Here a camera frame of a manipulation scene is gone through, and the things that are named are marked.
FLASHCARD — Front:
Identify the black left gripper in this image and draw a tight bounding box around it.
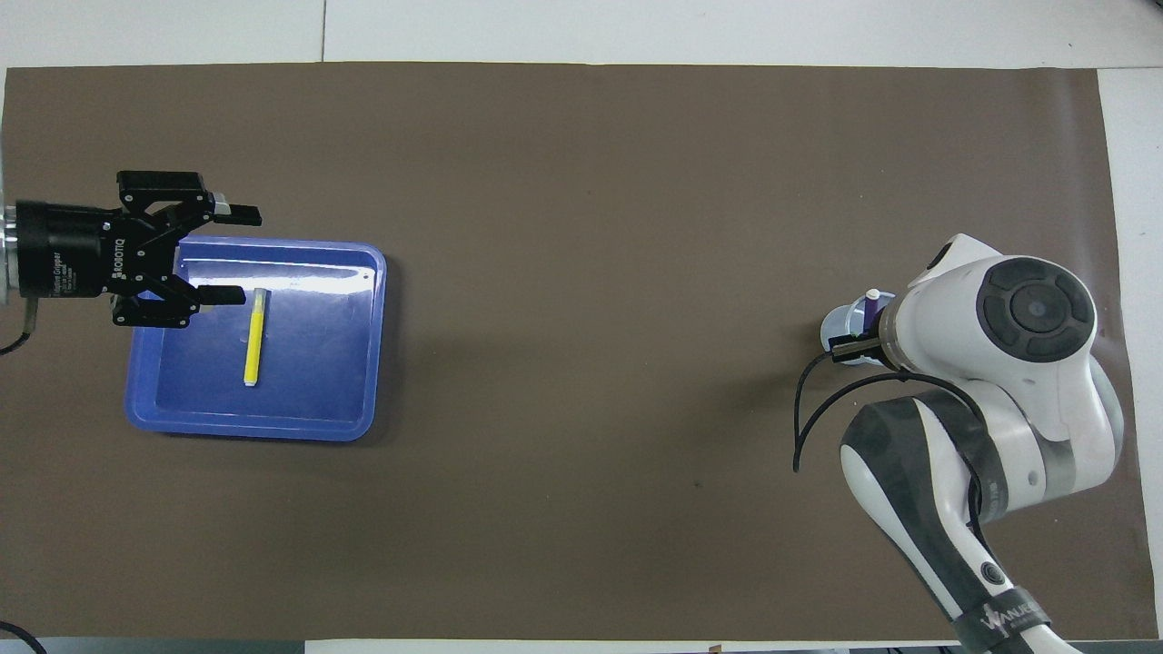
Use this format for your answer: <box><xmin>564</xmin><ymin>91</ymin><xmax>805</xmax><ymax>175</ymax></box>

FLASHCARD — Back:
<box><xmin>16</xmin><ymin>170</ymin><xmax>263</xmax><ymax>330</ymax></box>

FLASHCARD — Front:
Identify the yellow highlighter pen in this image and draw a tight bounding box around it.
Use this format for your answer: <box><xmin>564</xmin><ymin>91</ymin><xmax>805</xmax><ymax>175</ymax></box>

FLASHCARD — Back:
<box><xmin>243</xmin><ymin>287</ymin><xmax>270</xmax><ymax>389</ymax></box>

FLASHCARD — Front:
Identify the blue plastic tray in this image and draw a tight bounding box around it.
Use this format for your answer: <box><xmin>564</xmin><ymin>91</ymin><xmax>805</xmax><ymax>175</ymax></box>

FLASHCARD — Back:
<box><xmin>124</xmin><ymin>234</ymin><xmax>388</xmax><ymax>443</ymax></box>

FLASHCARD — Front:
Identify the brown table mat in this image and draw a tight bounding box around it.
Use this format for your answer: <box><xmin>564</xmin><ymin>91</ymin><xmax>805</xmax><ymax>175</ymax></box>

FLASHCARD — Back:
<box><xmin>0</xmin><ymin>62</ymin><xmax>1159</xmax><ymax>641</ymax></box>

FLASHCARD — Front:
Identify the translucent mesh pen cup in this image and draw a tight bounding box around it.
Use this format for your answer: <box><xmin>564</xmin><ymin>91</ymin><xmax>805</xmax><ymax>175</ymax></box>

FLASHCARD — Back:
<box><xmin>820</xmin><ymin>292</ymin><xmax>896</xmax><ymax>366</ymax></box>

